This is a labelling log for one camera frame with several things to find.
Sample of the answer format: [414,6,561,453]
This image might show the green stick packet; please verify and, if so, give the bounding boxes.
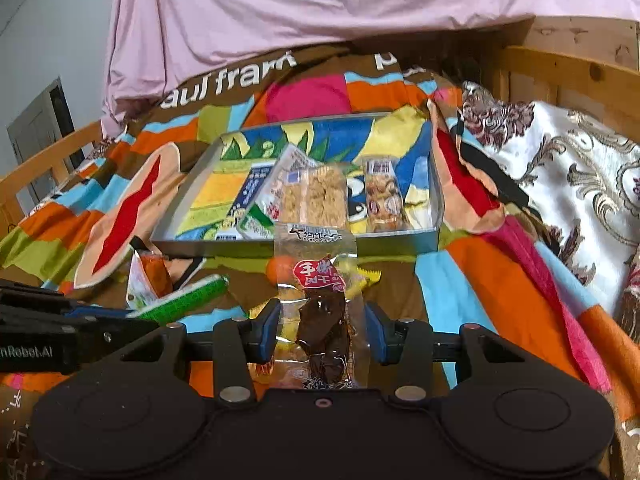
[132,274,231,325]

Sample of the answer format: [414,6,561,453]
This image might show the floral satin blanket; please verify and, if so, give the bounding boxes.
[450,80,640,336]

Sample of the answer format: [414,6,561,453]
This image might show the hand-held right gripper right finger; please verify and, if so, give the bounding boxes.
[364,302,526,403]

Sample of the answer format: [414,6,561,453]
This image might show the small orange ball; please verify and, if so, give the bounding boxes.
[265,255,297,285]

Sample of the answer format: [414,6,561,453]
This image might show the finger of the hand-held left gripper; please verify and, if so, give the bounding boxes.
[0,280,133,319]
[75,319,160,362]

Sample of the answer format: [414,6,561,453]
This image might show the grey door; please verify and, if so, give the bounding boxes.
[6,77,76,202]

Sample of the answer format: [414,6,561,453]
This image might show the dinosaur print metal tray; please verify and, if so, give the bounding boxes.
[150,112,445,259]

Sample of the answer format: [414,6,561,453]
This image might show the wooden bed frame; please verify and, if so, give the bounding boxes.
[0,45,640,233]

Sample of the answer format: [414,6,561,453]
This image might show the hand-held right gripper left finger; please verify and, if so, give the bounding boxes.
[120,299,282,406]

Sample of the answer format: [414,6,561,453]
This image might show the pink bed sheet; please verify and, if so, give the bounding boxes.
[100,0,640,122]

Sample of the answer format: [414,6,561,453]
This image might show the beige cracker packet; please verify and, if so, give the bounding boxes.
[235,144,321,241]

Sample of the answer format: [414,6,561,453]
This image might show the clear meat floss cake packet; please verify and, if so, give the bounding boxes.
[277,162,349,233]

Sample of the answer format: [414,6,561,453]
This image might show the clear dark jerky packet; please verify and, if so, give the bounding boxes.
[274,222,372,391]

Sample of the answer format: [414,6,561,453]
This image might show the clear biscuit packet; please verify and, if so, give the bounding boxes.
[362,156,407,234]

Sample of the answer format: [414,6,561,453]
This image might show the colourful printed blanket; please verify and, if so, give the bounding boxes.
[0,42,640,480]

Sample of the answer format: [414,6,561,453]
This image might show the blue white sachet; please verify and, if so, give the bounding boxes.
[215,164,275,242]

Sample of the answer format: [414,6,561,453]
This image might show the orange snack packet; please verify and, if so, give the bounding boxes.
[126,250,174,311]

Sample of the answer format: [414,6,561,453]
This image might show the wooden crate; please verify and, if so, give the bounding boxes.
[505,15,640,71]

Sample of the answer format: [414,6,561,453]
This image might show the gold yellow candy packet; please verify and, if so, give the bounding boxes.
[345,265,382,302]

